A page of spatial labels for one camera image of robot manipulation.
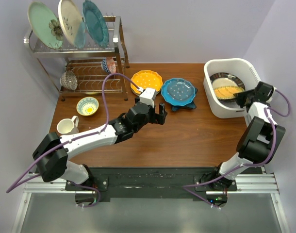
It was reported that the yellow woven pattern plate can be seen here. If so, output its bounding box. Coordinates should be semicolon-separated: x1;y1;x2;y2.
214;86;244;100

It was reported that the bright blue dotted plate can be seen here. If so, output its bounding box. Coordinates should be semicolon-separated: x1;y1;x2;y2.
161;78;196;106

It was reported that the black rimmed cream plate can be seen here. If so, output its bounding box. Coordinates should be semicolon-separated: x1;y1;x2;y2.
210;72;246;102

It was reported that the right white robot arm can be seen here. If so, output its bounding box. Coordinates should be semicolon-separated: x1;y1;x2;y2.
197;82;286;191

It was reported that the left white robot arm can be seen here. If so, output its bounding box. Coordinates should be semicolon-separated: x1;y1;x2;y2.
33;102;167;190

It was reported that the white plastic bin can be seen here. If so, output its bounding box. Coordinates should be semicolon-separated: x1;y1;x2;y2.
203;58;261;118

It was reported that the white plate under orange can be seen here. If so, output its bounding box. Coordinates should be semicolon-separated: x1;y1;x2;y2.
133;88;159;99

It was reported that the dark blue scalloped plate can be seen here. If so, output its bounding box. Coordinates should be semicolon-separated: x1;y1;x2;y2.
169;87;198;112

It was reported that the orange dotted plate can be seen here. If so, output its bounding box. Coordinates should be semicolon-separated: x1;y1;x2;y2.
131;70;163;93

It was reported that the yellow blue patterned bowl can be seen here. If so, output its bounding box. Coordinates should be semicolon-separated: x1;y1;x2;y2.
76;97;99;117

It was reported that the cream ceramic mug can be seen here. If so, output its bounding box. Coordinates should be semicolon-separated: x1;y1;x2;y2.
56;116;79;135

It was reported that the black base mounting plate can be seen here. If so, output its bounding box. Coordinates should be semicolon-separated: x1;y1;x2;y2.
65;166;238;203

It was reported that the blue orange patterned bowl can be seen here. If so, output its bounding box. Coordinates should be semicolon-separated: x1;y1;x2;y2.
101;57;116;74

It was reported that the grey patterned bowl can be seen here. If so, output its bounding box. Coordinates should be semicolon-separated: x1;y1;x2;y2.
60;70;78;90

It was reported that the metal dish rack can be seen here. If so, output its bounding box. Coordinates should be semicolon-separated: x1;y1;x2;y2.
23;16;130;101

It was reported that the small light blue plate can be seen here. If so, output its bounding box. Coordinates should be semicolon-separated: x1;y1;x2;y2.
74;22;86;49

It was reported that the teal scalloped plate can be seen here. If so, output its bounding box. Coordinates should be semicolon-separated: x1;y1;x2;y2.
82;0;109;49

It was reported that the cream floral plate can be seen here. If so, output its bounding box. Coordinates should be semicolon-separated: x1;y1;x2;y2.
58;0;83;47

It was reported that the mint green flower plate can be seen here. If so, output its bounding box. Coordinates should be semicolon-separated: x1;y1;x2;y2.
28;1;63;50

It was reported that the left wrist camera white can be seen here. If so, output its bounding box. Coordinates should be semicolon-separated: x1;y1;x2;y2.
137;87;157;108

